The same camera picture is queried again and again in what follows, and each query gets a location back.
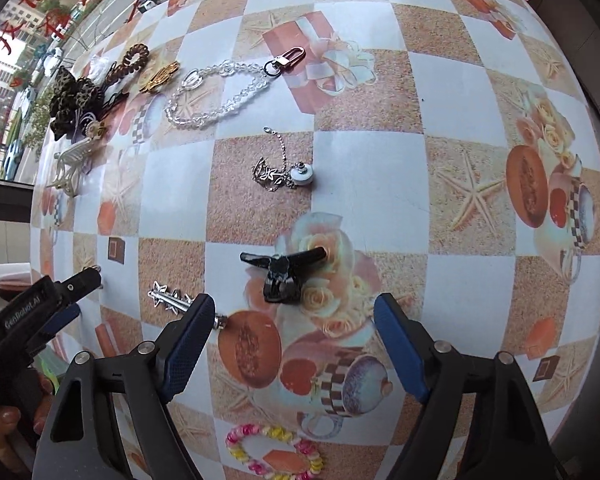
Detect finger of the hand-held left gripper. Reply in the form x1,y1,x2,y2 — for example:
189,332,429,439
52,266,104,307
30,304,83,348

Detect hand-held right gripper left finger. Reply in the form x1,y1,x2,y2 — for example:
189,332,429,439
32,292,217,480

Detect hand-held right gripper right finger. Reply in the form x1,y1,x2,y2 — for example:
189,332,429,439
373,292,571,480

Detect green coil hair tie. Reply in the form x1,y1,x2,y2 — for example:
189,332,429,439
36,350,62,393

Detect black claw clip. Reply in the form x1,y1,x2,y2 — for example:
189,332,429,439
239,246,330,305

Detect person's left hand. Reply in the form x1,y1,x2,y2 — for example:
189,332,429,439
0,374,58,463

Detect silver star hair clip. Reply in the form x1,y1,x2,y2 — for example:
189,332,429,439
147,282,228,331

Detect brown round stool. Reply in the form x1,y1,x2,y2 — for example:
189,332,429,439
0,280,33,303

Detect ivory claw clip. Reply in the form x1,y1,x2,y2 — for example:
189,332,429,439
45,140,95,197

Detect small flower hair clip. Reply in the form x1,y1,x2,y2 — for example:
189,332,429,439
82,119,110,141

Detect leopard print scrunchie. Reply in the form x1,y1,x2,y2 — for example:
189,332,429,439
47,66,106,142

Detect checkered printed tablecloth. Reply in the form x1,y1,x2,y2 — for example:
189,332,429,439
30,0,600,480

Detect gold hair clip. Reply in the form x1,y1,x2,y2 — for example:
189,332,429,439
139,61,182,95

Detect colourful bead bracelet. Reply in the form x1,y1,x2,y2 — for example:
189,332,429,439
225,423,326,479

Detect black hair tie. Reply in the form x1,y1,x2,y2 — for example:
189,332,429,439
99,89,132,118

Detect silver chain earring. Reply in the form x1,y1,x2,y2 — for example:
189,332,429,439
251,127,317,193

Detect white mesh hair tie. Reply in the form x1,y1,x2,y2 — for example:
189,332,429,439
87,54,118,83

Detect brown coil hair tie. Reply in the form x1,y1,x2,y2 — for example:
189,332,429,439
105,43,152,86

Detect clear crystal bead chain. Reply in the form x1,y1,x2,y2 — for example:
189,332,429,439
163,46,307,131

